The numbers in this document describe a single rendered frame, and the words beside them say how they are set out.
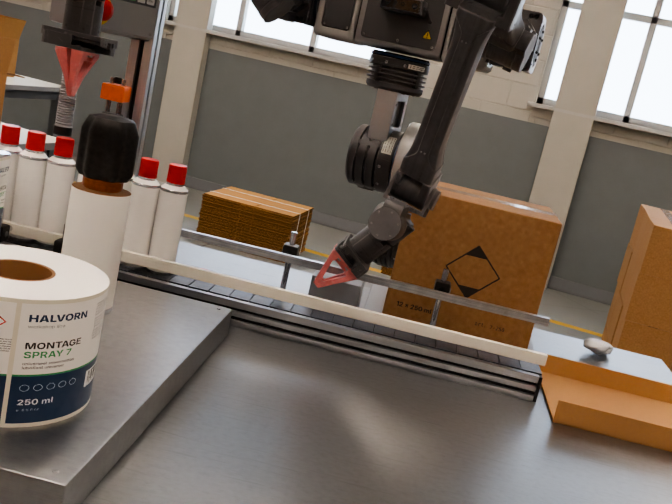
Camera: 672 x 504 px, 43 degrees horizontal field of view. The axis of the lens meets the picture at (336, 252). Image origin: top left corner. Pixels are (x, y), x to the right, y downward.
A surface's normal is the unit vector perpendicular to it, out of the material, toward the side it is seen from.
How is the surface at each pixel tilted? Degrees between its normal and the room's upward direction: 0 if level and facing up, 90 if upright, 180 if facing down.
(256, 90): 90
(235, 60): 90
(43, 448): 0
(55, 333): 90
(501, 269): 90
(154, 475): 0
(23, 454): 0
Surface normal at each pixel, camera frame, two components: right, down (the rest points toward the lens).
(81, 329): 0.87, 0.29
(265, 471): 0.22, -0.95
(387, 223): -0.24, 0.01
